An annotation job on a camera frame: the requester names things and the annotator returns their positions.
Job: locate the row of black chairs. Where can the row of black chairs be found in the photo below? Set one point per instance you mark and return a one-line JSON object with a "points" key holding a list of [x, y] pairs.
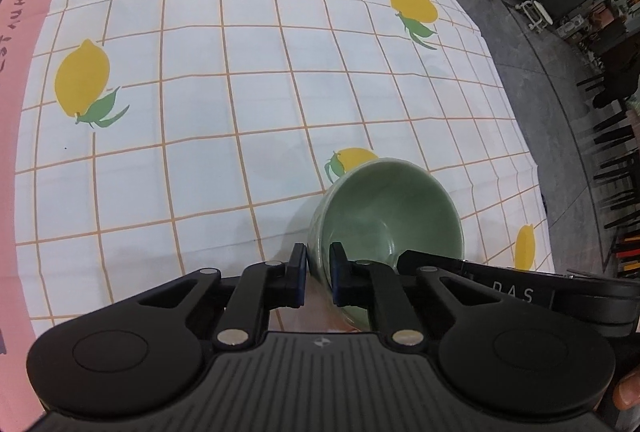
{"points": [[615, 137]]}

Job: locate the green ceramic bowl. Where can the green ceramic bowl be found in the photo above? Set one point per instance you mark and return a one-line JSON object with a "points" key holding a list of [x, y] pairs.
{"points": [[390, 212]]}

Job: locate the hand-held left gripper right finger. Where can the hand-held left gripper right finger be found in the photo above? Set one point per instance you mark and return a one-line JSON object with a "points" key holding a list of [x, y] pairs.
{"points": [[336, 273]]}

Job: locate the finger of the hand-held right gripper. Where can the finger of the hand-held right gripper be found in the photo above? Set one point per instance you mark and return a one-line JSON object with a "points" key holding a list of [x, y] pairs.
{"points": [[430, 261]]}

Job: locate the person's right hand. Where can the person's right hand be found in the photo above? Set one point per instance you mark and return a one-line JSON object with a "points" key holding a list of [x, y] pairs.
{"points": [[630, 392]]}

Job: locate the lemon checked tablecloth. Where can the lemon checked tablecloth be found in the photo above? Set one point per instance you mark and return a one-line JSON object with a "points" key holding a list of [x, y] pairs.
{"points": [[280, 102]]}

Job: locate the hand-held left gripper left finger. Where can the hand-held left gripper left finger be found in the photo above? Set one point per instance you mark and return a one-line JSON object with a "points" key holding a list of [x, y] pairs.
{"points": [[299, 273]]}

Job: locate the small white stool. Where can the small white stool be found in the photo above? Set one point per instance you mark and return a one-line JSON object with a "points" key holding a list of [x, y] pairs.
{"points": [[537, 12]]}

